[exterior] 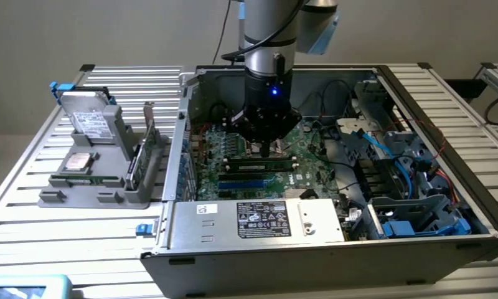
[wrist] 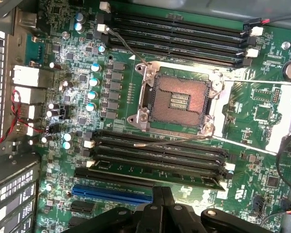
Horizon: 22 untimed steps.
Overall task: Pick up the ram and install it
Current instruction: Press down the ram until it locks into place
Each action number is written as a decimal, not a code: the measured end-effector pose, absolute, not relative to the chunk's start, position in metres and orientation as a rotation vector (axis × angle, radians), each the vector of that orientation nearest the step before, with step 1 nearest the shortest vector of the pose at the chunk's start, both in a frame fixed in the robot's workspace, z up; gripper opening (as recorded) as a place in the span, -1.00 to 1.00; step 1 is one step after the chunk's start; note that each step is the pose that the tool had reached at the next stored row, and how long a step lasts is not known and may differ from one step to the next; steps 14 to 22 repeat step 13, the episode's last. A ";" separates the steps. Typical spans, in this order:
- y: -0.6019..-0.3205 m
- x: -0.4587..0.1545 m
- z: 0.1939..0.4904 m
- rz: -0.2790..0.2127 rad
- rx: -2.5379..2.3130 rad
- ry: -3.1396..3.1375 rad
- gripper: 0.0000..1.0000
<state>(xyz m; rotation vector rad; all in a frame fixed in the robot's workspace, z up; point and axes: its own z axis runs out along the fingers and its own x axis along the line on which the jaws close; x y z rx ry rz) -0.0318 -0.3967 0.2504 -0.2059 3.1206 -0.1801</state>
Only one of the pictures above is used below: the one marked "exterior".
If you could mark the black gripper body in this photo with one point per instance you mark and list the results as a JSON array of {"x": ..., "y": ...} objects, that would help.
[{"x": 268, "y": 102}]

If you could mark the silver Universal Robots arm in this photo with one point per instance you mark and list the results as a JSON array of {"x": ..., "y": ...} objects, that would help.
[{"x": 270, "y": 28}]

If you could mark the black-labelled RAM stick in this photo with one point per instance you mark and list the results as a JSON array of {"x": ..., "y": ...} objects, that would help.
[{"x": 258, "y": 162}]

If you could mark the green RAM stick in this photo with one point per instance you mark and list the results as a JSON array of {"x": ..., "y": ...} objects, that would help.
[{"x": 86, "y": 179}]

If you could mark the CPU socket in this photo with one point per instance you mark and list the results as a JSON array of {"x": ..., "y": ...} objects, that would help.
[{"x": 288, "y": 144}]

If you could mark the blue expansion slot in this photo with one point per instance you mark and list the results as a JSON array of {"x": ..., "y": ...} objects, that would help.
[{"x": 243, "y": 184}]

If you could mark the green motherboard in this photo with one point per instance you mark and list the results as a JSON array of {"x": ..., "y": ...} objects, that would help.
[{"x": 311, "y": 177}]

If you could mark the black fan shroud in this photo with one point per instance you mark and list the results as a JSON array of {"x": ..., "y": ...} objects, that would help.
[{"x": 372, "y": 179}]

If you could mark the silver power supply unit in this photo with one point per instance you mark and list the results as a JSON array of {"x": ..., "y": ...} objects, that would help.
[{"x": 220, "y": 227}]

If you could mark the green graphics card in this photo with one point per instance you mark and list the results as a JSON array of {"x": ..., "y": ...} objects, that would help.
[{"x": 143, "y": 149}]

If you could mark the blue table clamp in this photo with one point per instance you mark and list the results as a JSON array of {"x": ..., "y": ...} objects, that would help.
[
  {"x": 144, "y": 229},
  {"x": 64, "y": 87}
]

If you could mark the open grey PC case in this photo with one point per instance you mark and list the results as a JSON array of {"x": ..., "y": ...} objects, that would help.
[{"x": 299, "y": 268}]

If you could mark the blue disk bay latch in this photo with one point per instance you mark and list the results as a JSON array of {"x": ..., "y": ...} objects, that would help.
[{"x": 399, "y": 229}]

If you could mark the grey disk bay cage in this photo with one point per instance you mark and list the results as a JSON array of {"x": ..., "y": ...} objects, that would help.
[{"x": 424, "y": 208}]

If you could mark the silver hard disk drive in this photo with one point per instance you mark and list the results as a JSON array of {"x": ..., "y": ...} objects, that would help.
[{"x": 87, "y": 115}]

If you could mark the silver CPU chip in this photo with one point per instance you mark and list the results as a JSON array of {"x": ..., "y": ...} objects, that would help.
[{"x": 78, "y": 162}]

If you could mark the grey parts rack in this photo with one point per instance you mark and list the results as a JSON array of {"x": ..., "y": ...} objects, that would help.
[{"x": 87, "y": 196}]

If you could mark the teal box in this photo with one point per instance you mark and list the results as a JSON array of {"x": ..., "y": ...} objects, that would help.
[{"x": 24, "y": 283}]

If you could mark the silver corner bracket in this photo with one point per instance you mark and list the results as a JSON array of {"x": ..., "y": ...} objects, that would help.
[{"x": 188, "y": 78}]

